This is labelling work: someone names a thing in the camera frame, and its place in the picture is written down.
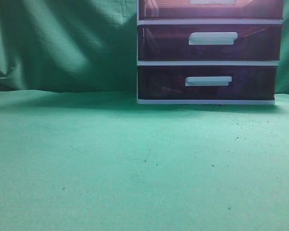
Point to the green table cloth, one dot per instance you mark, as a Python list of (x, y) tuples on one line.
[(102, 162)]

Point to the dark translucent drawer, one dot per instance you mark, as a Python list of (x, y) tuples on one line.
[(224, 9), (168, 83), (209, 42)]

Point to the white plastic drawer cabinet frame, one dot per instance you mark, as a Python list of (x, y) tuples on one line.
[(204, 81)]

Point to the green cloth backdrop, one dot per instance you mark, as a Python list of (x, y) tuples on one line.
[(81, 46)]

